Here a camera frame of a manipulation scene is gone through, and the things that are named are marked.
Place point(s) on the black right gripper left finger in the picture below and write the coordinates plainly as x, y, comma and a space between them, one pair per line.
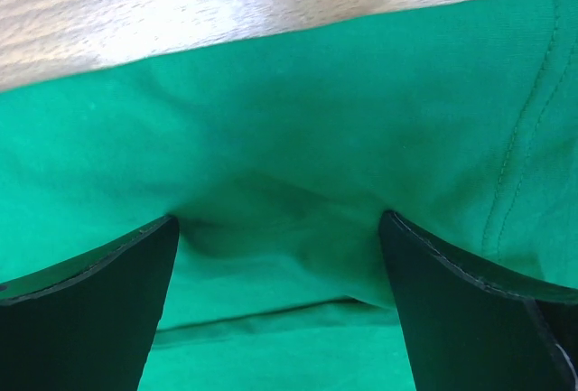
88, 323

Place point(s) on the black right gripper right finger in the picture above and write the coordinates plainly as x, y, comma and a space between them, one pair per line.
472, 325

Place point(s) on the green t shirt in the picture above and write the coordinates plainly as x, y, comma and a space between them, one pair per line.
278, 156

